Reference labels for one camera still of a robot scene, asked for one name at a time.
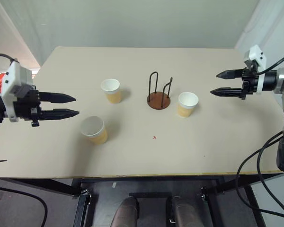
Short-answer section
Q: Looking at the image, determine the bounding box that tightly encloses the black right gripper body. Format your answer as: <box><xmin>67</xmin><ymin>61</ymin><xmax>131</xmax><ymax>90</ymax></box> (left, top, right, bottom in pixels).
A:
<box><xmin>240</xmin><ymin>65</ymin><xmax>260</xmax><ymax>100</ymax></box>

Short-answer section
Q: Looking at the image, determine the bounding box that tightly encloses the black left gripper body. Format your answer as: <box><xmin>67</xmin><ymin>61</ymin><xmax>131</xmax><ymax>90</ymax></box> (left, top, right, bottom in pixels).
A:
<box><xmin>13</xmin><ymin>85</ymin><xmax>42</xmax><ymax>128</ymax></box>

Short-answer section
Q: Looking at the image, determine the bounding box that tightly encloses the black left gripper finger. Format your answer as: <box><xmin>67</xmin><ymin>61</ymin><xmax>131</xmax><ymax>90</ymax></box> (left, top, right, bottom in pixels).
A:
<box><xmin>40</xmin><ymin>108</ymin><xmax>80</xmax><ymax>122</ymax></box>
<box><xmin>38</xmin><ymin>91</ymin><xmax>77</xmax><ymax>104</ymax></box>

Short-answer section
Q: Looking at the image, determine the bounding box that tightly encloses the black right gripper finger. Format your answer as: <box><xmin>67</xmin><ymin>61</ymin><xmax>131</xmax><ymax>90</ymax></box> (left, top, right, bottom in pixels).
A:
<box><xmin>210</xmin><ymin>87</ymin><xmax>244</xmax><ymax>97</ymax></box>
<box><xmin>215</xmin><ymin>68</ymin><xmax>244</xmax><ymax>80</ymax></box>

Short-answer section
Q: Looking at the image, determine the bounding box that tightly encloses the yellow white paper cup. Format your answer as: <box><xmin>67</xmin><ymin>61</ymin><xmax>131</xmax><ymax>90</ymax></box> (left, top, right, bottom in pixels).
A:
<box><xmin>177</xmin><ymin>91</ymin><xmax>200</xmax><ymax>119</ymax></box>
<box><xmin>100</xmin><ymin>78</ymin><xmax>121</xmax><ymax>105</ymax></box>
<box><xmin>80</xmin><ymin>115</ymin><xmax>108</xmax><ymax>145</ymax></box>

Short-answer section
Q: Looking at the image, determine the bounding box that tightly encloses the dark rounded shape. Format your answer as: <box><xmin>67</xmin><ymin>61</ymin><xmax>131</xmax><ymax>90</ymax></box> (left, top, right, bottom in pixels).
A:
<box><xmin>110</xmin><ymin>196</ymin><xmax>140</xmax><ymax>227</ymax></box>
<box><xmin>171</xmin><ymin>195</ymin><xmax>204</xmax><ymax>227</ymax></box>

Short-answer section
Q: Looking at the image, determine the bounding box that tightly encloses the black metal floor stand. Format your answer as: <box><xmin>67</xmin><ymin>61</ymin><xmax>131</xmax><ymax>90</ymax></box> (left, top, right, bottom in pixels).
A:
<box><xmin>74</xmin><ymin>179</ymin><xmax>220</xmax><ymax>227</ymax></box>

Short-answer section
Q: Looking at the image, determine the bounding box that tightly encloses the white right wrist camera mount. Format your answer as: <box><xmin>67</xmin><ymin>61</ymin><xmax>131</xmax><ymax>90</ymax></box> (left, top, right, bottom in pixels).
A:
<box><xmin>243</xmin><ymin>44</ymin><xmax>267</xmax><ymax>96</ymax></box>

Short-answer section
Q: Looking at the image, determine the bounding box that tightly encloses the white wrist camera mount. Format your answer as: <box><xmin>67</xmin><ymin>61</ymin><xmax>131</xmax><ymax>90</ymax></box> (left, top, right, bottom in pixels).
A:
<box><xmin>0</xmin><ymin>61</ymin><xmax>34</xmax><ymax>123</ymax></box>
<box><xmin>243</xmin><ymin>44</ymin><xmax>267</xmax><ymax>96</ymax></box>

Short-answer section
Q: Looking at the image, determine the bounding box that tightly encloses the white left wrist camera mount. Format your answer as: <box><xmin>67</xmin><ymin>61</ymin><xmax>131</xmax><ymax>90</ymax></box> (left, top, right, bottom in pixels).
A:
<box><xmin>0</xmin><ymin>61</ymin><xmax>34</xmax><ymax>123</ymax></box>

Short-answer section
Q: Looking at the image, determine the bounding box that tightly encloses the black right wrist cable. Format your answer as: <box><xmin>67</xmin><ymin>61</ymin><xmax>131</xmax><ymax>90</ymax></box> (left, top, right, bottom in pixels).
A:
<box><xmin>257</xmin><ymin>50</ymin><xmax>284</xmax><ymax>74</ymax></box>

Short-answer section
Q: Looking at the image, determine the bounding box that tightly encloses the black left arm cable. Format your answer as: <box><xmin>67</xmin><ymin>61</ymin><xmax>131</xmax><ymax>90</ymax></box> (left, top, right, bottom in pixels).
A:
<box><xmin>0</xmin><ymin>53</ymin><xmax>20</xmax><ymax>64</ymax></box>

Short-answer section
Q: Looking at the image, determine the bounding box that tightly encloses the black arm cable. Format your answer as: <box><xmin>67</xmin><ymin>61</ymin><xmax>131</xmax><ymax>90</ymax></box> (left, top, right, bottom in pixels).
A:
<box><xmin>256</xmin><ymin>136</ymin><xmax>284</xmax><ymax>212</ymax></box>
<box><xmin>0</xmin><ymin>53</ymin><xmax>20</xmax><ymax>64</ymax></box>
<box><xmin>236</xmin><ymin>131</ymin><xmax>284</xmax><ymax>221</ymax></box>

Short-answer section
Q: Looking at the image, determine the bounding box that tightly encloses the brown wire cup holder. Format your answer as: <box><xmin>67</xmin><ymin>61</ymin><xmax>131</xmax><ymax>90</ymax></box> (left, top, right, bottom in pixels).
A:
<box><xmin>146</xmin><ymin>71</ymin><xmax>173</xmax><ymax>111</ymax></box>

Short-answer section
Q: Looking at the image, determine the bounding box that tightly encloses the black table frame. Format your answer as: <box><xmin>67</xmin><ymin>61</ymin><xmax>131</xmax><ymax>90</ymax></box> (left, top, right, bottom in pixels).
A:
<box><xmin>4</xmin><ymin>173</ymin><xmax>284</xmax><ymax>227</ymax></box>

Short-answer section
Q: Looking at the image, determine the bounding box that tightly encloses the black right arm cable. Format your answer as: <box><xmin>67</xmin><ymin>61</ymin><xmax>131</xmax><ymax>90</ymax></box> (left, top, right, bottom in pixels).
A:
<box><xmin>236</xmin><ymin>131</ymin><xmax>284</xmax><ymax>221</ymax></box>
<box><xmin>256</xmin><ymin>136</ymin><xmax>284</xmax><ymax>212</ymax></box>

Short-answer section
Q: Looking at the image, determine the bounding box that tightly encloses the black floor cable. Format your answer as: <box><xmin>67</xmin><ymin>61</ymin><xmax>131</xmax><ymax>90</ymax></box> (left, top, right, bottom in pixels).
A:
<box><xmin>0</xmin><ymin>183</ymin><xmax>49</xmax><ymax>227</ymax></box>

